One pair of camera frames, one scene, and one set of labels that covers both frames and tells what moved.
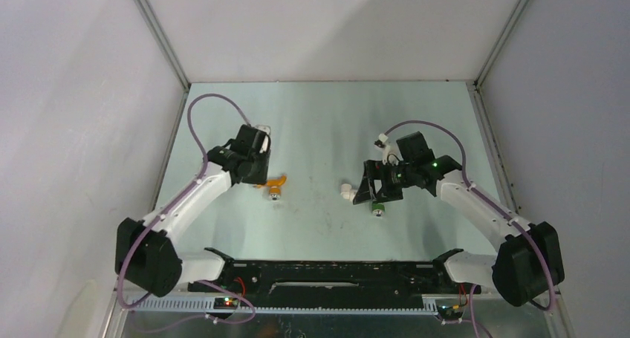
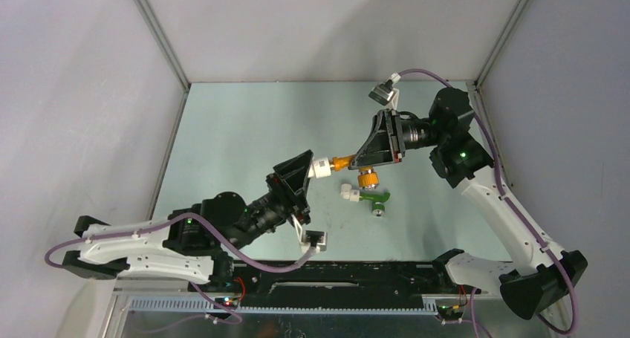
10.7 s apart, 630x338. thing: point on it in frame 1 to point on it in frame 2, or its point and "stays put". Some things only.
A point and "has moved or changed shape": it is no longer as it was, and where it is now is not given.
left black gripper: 259,178 to 295,200
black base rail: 281,279 stays put
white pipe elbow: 347,192 stays put
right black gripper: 376,170 to 385,144
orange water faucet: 274,186 has moved or changed shape
